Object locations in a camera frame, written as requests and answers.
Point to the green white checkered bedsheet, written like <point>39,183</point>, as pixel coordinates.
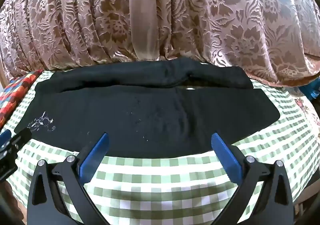
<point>190,189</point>

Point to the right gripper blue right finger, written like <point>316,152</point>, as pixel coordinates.
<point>274,204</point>

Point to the floral mattress edge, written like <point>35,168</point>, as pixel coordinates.
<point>306,106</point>

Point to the multicoloured checkered pillow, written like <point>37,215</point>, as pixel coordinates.
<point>14,92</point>

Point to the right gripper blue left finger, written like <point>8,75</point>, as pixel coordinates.
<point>45,203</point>

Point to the blue bag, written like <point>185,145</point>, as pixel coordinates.
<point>311,90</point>

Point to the brown floral curtain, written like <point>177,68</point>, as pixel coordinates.
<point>274,41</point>

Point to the black pants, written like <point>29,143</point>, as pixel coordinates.
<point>163,109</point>

